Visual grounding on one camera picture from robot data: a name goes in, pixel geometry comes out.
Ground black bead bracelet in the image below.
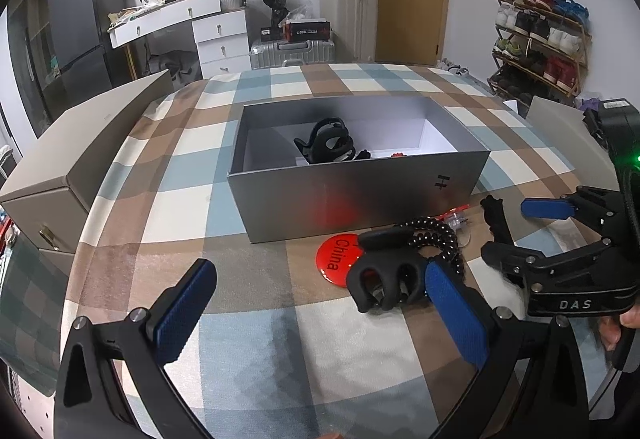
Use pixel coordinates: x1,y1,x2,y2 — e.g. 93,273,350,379
399,216,467,285

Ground clear ring with red base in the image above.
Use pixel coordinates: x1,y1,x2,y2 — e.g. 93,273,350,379
439,204,474,240

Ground red China round badge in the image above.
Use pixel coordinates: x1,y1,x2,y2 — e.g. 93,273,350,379
316,233,363,289

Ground black plastic hair claw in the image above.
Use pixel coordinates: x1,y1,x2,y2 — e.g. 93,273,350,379
294,117,371,164

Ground person's right hand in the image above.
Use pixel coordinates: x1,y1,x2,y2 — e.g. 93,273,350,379
599,303,640,351

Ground checkered bed sheet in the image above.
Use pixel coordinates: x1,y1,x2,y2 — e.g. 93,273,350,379
62,64,594,438

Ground grey cardboard box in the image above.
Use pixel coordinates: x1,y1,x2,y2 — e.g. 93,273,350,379
228,95,489,243

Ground grey bed footboard bench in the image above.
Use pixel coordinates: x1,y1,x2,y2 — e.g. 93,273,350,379
1,70,174,273

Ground wooden shoe rack with shoes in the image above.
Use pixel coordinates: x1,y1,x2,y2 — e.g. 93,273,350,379
487,0,591,107

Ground silver aluminium suitcase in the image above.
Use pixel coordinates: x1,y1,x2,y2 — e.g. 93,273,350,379
250,40,335,69

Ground white upright suitcase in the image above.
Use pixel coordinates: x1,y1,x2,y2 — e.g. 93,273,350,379
320,0,378,63

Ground white dressing desk with drawers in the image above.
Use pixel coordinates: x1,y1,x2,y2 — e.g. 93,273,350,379
110,0,252,79

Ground black red box on suitcase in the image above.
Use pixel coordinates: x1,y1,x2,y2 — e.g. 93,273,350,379
260,18,331,43

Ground dark grey refrigerator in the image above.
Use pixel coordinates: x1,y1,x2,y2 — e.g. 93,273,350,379
48,0,132,108

